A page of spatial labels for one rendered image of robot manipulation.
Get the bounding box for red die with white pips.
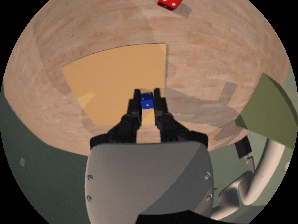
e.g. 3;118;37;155
157;0;182;11

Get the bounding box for blue die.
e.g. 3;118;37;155
140;92;154;110

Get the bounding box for orange flat mat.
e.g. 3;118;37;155
61;43;166;125

